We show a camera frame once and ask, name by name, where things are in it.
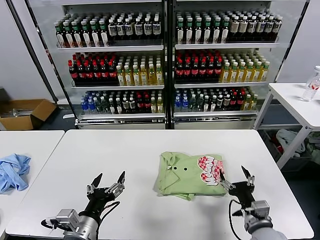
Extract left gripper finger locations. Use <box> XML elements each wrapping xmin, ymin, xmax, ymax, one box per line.
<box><xmin>86</xmin><ymin>172</ymin><xmax>103</xmax><ymax>195</ymax></box>
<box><xmin>104</xmin><ymin>171</ymin><xmax>126</xmax><ymax>195</ymax></box>

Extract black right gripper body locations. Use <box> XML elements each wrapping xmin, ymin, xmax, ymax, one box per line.
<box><xmin>227</xmin><ymin>181</ymin><xmax>256</xmax><ymax>208</ymax></box>

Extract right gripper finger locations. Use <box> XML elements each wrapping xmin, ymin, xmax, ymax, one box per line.
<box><xmin>241</xmin><ymin>164</ymin><xmax>255</xmax><ymax>187</ymax></box>
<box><xmin>219</xmin><ymin>173</ymin><xmax>236</xmax><ymax>193</ymax></box>

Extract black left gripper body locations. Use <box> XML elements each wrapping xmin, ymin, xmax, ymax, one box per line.
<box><xmin>79</xmin><ymin>187</ymin><xmax>121</xmax><ymax>218</ymax></box>

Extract light green polo shirt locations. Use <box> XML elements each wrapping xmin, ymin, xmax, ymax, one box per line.
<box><xmin>152</xmin><ymin>151</ymin><xmax>227</xmax><ymax>202</ymax></box>

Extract grey storage crate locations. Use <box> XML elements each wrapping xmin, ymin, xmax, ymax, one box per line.
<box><xmin>259</xmin><ymin>128</ymin><xmax>316</xmax><ymax>173</ymax></box>

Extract crumpled white cloth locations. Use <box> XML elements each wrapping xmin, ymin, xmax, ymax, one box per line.
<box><xmin>274</xmin><ymin>128</ymin><xmax>307</xmax><ymax>158</ymax></box>

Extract crumpled pale green cloth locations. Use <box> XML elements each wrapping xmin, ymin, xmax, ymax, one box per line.
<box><xmin>306</xmin><ymin>133</ymin><xmax>320</xmax><ymax>161</ymax></box>

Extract crumpled light blue cloth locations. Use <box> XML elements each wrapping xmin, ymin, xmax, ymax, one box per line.
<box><xmin>0</xmin><ymin>153</ymin><xmax>32</xmax><ymax>193</ymax></box>

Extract white side table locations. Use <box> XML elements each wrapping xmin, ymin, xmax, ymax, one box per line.
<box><xmin>252</xmin><ymin>82</ymin><xmax>320</xmax><ymax>171</ymax></box>

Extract open cardboard box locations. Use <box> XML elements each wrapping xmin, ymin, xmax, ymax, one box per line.
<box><xmin>0</xmin><ymin>98</ymin><xmax>58</xmax><ymax>131</ymax></box>

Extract silver metal bars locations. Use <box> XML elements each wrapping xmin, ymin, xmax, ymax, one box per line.
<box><xmin>7</xmin><ymin>107</ymin><xmax>32</xmax><ymax>118</ymax></box>

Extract green-cap yellow tea bottle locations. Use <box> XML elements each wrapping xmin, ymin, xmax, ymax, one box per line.
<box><xmin>147</xmin><ymin>63</ymin><xmax>156</xmax><ymax>86</ymax></box>
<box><xmin>245</xmin><ymin>61</ymin><xmax>254</xmax><ymax>83</ymax></box>
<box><xmin>229</xmin><ymin>61</ymin><xmax>238</xmax><ymax>83</ymax></box>
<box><xmin>237</xmin><ymin>61</ymin><xmax>246</xmax><ymax>83</ymax></box>
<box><xmin>124</xmin><ymin>64</ymin><xmax>133</xmax><ymax>86</ymax></box>
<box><xmin>139</xmin><ymin>64</ymin><xmax>148</xmax><ymax>86</ymax></box>
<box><xmin>116</xmin><ymin>65</ymin><xmax>125</xmax><ymax>87</ymax></box>
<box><xmin>253</xmin><ymin>61</ymin><xmax>262</xmax><ymax>82</ymax></box>
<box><xmin>131</xmin><ymin>64</ymin><xmax>140</xmax><ymax>86</ymax></box>
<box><xmin>221</xmin><ymin>61</ymin><xmax>231</xmax><ymax>83</ymax></box>
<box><xmin>155</xmin><ymin>63</ymin><xmax>164</xmax><ymax>86</ymax></box>
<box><xmin>261</xmin><ymin>60</ymin><xmax>270</xmax><ymax>82</ymax></box>

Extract clear plastic water bottle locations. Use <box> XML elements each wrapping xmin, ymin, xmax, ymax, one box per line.
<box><xmin>299</xmin><ymin>65</ymin><xmax>320</xmax><ymax>102</ymax></box>

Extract white beverage display cooler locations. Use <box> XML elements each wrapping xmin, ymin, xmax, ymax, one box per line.
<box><xmin>167</xmin><ymin>0</ymin><xmax>282</xmax><ymax>130</ymax></box>

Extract metal drinks shelf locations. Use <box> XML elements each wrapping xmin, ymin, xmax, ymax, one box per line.
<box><xmin>61</xmin><ymin>0</ymin><xmax>169</xmax><ymax>130</ymax></box>

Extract green-cap dark tea bottle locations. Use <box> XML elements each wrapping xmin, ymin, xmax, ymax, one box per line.
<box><xmin>63</xmin><ymin>21</ymin><xmax>73</xmax><ymax>48</ymax></box>
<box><xmin>193</xmin><ymin>17</ymin><xmax>203</xmax><ymax>45</ymax></box>
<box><xmin>184</xmin><ymin>17</ymin><xmax>194</xmax><ymax>45</ymax></box>
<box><xmin>202</xmin><ymin>17</ymin><xmax>212</xmax><ymax>45</ymax></box>
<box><xmin>71</xmin><ymin>21</ymin><xmax>82</xmax><ymax>48</ymax></box>
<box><xmin>212</xmin><ymin>16</ymin><xmax>221</xmax><ymax>44</ymax></box>
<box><xmin>55</xmin><ymin>22</ymin><xmax>65</xmax><ymax>48</ymax></box>
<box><xmin>220</xmin><ymin>16</ymin><xmax>230</xmax><ymax>44</ymax></box>
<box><xmin>176</xmin><ymin>17</ymin><xmax>185</xmax><ymax>45</ymax></box>
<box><xmin>98</xmin><ymin>19</ymin><xmax>109</xmax><ymax>47</ymax></box>
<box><xmin>89</xmin><ymin>20</ymin><xmax>100</xmax><ymax>48</ymax></box>
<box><xmin>80</xmin><ymin>20</ymin><xmax>91</xmax><ymax>48</ymax></box>

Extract white-cap blue-label drink bottle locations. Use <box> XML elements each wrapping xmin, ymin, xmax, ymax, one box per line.
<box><xmin>124</xmin><ymin>18</ymin><xmax>133</xmax><ymax>40</ymax></box>
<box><xmin>143</xmin><ymin>17</ymin><xmax>153</xmax><ymax>40</ymax></box>
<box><xmin>134</xmin><ymin>17</ymin><xmax>143</xmax><ymax>40</ymax></box>
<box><xmin>152</xmin><ymin>16</ymin><xmax>162</xmax><ymax>40</ymax></box>
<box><xmin>247</xmin><ymin>15</ymin><xmax>257</xmax><ymax>42</ymax></box>
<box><xmin>272</xmin><ymin>15</ymin><xmax>281</xmax><ymax>42</ymax></box>
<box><xmin>116</xmin><ymin>18</ymin><xmax>126</xmax><ymax>40</ymax></box>
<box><xmin>255</xmin><ymin>15</ymin><xmax>265</xmax><ymax>42</ymax></box>
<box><xmin>108</xmin><ymin>19</ymin><xmax>118</xmax><ymax>41</ymax></box>
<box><xmin>264</xmin><ymin>15</ymin><xmax>274</xmax><ymax>42</ymax></box>

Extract beige-label dark drink bottle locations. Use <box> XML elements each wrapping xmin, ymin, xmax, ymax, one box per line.
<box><xmin>229</xmin><ymin>15</ymin><xmax>240</xmax><ymax>42</ymax></box>
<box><xmin>238</xmin><ymin>15</ymin><xmax>248</xmax><ymax>42</ymax></box>

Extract black-framed glass cooler door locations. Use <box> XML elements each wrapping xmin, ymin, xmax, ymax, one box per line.
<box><xmin>6</xmin><ymin>0</ymin><xmax>77</xmax><ymax>121</ymax></box>
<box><xmin>273</xmin><ymin>0</ymin><xmax>312</xmax><ymax>85</ymax></box>

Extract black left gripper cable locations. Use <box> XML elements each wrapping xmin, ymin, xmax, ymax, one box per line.
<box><xmin>96</xmin><ymin>200</ymin><xmax>121</xmax><ymax>240</ymax></box>

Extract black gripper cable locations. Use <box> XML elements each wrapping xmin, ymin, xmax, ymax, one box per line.
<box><xmin>96</xmin><ymin>200</ymin><xmax>121</xmax><ymax>240</ymax></box>
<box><xmin>227</xmin><ymin>198</ymin><xmax>242</xmax><ymax>240</ymax></box>

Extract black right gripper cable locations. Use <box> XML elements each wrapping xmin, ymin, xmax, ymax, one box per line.
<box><xmin>227</xmin><ymin>198</ymin><xmax>242</xmax><ymax>240</ymax></box>

